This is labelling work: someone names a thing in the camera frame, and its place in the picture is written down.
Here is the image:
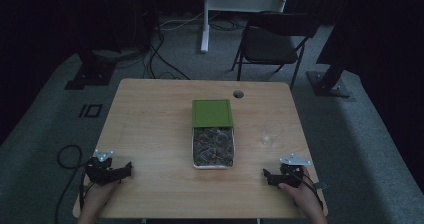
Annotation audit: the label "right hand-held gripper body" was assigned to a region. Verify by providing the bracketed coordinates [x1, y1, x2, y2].
[278, 152, 313, 189]

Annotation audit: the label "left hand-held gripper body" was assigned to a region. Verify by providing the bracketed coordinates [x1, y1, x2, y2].
[84, 149, 118, 187]

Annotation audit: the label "person's left hand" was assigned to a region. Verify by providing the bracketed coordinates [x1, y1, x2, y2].
[83, 179, 122, 206]

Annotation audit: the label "person's right hand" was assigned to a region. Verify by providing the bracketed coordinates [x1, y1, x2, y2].
[277, 166, 322, 209]

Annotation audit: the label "clear glass cup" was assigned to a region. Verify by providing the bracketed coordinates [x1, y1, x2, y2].
[260, 119, 284, 148]

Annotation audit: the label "pile of tea bags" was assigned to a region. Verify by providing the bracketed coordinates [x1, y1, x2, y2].
[193, 127, 234, 167]

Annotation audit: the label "metal tray of nuts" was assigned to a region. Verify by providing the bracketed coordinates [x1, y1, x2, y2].
[191, 126, 236, 170]

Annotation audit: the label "green box lid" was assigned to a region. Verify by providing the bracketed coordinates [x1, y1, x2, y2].
[191, 99, 235, 129]

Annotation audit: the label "black slanted stand with base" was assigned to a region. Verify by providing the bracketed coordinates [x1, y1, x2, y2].
[305, 0, 355, 100]

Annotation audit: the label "black folding chair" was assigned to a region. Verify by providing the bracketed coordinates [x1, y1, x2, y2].
[231, 11, 322, 90]

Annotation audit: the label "black computer tower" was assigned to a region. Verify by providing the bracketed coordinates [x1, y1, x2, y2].
[131, 0, 158, 50]

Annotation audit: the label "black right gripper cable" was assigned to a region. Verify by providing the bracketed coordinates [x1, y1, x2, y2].
[287, 167, 329, 209]

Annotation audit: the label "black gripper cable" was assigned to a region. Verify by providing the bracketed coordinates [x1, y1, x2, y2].
[287, 167, 329, 209]
[54, 144, 93, 224]

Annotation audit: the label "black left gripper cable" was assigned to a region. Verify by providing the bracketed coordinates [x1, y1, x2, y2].
[54, 144, 93, 224]

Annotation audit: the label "black stand with base plate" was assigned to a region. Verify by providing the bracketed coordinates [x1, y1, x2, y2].
[64, 48, 118, 91]

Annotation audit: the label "black floor cables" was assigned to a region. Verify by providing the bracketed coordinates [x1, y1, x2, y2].
[114, 18, 246, 82]

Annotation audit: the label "white floor cable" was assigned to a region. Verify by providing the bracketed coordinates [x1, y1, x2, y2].
[159, 11, 205, 32]

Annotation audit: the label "white metal stand frame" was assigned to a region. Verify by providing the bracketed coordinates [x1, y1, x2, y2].
[199, 0, 292, 54]

